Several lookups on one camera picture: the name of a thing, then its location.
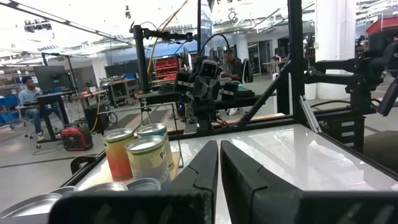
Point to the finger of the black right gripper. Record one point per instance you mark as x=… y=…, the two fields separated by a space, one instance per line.
x=200 y=88
x=214 y=88

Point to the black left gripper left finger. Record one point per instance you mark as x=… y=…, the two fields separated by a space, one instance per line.
x=199 y=186

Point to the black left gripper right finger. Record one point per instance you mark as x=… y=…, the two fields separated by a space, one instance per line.
x=242 y=186

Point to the yellow carrots can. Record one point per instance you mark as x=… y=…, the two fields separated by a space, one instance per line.
x=154 y=129

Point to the green sliced peaches can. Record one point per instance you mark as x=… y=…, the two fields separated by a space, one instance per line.
x=143 y=184

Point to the pale green and blue can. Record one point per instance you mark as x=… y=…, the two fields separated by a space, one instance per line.
x=147 y=161

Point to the orange tall can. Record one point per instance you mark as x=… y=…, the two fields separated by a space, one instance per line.
x=116 y=158

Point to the pale labelled tall can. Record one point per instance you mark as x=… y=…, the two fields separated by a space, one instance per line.
x=28 y=208

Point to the rack of red bins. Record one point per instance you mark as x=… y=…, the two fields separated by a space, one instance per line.
x=164 y=68

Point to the person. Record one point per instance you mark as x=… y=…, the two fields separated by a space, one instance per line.
x=29 y=96
x=233 y=67

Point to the dark grey desk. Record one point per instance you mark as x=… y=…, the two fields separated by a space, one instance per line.
x=248 y=99

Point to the black office chair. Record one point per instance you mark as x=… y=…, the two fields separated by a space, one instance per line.
x=247 y=70

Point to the black drawer cabinet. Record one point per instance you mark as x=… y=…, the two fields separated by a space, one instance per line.
x=342 y=130

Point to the red portable generator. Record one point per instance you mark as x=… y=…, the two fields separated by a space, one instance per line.
x=76 y=138

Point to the black standing desk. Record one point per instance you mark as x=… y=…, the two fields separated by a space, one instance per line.
x=56 y=96

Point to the dark computer monitor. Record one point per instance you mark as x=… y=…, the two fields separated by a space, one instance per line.
x=51 y=77

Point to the blue storage bins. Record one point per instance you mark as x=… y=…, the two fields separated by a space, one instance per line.
x=7 y=107

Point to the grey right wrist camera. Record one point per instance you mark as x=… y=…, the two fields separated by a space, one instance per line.
x=209 y=68

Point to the black post with crossbar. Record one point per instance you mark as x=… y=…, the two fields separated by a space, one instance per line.
x=140 y=62

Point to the black rig frame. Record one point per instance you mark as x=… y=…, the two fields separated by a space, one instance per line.
x=295 y=62

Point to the black frame clamp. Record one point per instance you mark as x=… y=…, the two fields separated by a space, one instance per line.
x=82 y=160

